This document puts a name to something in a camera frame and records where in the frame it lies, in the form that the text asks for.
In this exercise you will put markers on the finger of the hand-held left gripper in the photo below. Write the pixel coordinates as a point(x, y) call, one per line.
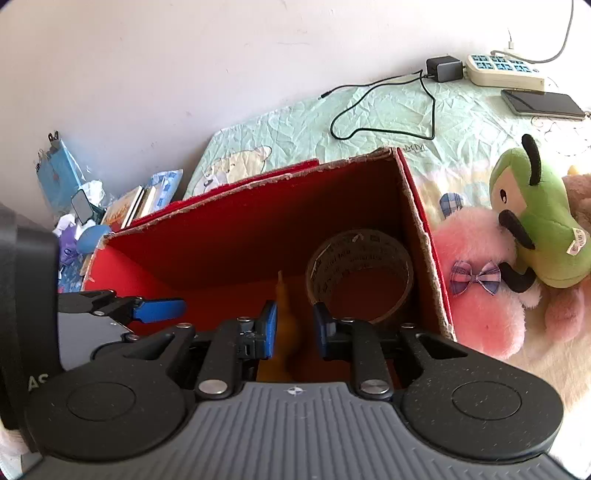
point(123, 333)
point(157, 310)

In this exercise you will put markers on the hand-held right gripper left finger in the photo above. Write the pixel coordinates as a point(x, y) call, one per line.
point(268, 330)

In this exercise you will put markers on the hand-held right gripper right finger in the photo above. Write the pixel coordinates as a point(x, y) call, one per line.
point(322, 332)

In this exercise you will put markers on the yellow oblong toy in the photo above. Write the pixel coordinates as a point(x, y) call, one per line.
point(288, 318)

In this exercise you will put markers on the red cardboard box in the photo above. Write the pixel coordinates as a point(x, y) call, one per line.
point(231, 240)

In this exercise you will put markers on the purple printed wrapper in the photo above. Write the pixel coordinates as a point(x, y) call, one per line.
point(69, 258)

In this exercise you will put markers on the blue oval case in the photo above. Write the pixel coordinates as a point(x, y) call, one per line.
point(92, 239)

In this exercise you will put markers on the orange cover book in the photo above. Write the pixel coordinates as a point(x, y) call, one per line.
point(122, 207)

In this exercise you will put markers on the small black framed mirror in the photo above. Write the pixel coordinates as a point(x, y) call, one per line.
point(81, 205)

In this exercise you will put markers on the stack of books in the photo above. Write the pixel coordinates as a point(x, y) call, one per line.
point(148, 201)

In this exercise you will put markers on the white crumpled tissue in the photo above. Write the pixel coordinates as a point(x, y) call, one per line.
point(94, 189)

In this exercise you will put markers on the blue plastic bag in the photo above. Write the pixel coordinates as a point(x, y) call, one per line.
point(57, 170)

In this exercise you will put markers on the pink plush toy with bow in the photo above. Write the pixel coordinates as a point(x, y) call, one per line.
point(475, 314)

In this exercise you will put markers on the green printed bed sheet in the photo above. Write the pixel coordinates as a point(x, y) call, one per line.
point(392, 110)

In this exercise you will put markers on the beige plush toy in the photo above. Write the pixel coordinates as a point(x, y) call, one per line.
point(569, 314)

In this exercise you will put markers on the green plush toy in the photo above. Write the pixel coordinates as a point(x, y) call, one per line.
point(545, 217)

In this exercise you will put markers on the black charger adapter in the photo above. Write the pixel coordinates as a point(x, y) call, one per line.
point(445, 68)

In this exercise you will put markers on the blue white patterned box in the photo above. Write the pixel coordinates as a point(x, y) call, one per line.
point(503, 77)

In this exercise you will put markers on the black smartphone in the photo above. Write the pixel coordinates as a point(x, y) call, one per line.
point(540, 104)

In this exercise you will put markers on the thin frame eyeglasses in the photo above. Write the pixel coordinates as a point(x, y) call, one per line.
point(544, 131)

